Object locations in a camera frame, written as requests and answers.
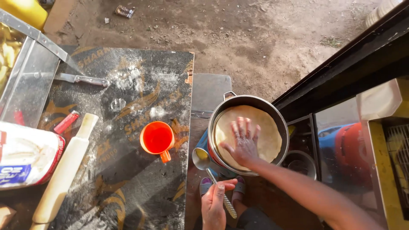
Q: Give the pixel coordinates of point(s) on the round flatbread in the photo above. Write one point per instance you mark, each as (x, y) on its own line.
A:
(271, 137)

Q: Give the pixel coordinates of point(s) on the red lighter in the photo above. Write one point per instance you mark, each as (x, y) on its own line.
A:
(66, 122)

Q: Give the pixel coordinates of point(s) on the white bucket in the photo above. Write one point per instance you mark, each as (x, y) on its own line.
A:
(380, 11)

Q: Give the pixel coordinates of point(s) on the orange plastic cup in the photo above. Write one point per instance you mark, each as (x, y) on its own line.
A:
(157, 138)

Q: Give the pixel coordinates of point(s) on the white flour bag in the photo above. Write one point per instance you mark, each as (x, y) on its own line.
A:
(28, 153)

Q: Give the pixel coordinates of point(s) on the person's dark trousers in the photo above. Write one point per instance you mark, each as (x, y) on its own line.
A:
(255, 220)

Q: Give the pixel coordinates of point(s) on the person's right hand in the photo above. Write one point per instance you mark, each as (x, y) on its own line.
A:
(245, 148)

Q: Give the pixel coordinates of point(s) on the person's left hand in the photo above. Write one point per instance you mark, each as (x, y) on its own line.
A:
(212, 207)

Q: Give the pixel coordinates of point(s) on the small metal pot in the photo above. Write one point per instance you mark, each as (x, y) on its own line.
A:
(298, 164)

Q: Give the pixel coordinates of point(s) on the person's sandalled foot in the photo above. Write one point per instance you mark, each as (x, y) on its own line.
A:
(239, 188)
(205, 185)

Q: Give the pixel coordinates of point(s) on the person's left sandalled foot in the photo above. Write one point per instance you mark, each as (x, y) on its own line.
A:
(205, 185)

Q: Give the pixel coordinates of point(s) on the blue and red stove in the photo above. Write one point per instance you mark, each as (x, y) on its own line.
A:
(203, 142)

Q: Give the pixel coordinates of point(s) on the metal cooking pan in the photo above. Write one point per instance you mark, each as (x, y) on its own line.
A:
(281, 111)

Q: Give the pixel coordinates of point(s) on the crumpled wrapper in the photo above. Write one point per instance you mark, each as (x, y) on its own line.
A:
(124, 11)

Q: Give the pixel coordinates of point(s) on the black metal counter frame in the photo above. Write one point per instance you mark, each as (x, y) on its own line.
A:
(351, 67)

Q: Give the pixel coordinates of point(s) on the grey metal stool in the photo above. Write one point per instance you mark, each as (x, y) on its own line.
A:
(211, 92)

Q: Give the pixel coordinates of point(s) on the glass display case with fries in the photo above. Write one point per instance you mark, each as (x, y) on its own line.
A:
(28, 83)

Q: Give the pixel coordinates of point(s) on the yellow cabinet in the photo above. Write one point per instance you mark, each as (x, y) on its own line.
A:
(383, 105)

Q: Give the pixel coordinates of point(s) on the red gas cylinder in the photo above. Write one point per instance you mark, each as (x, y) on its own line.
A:
(353, 153)

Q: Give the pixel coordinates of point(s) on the blue plastic container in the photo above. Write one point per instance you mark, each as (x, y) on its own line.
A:
(327, 139)

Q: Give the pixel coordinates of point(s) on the yellow jerrycan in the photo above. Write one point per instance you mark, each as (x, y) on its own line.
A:
(24, 11)

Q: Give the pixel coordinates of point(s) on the metal spoon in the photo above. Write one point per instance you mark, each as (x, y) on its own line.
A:
(201, 158)

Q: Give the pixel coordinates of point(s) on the wooden rolling pin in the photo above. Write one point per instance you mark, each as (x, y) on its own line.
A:
(64, 172)

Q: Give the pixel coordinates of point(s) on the person's right sandalled foot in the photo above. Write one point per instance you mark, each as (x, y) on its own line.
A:
(239, 188)

